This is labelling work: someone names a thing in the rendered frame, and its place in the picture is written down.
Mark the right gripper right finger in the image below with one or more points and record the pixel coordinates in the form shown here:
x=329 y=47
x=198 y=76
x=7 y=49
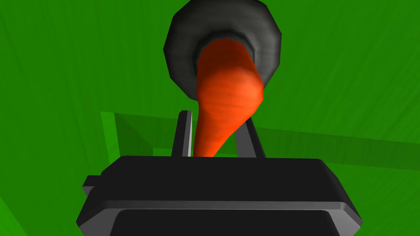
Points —
x=246 y=141

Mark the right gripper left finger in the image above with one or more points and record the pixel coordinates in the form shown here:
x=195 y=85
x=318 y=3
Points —
x=183 y=137

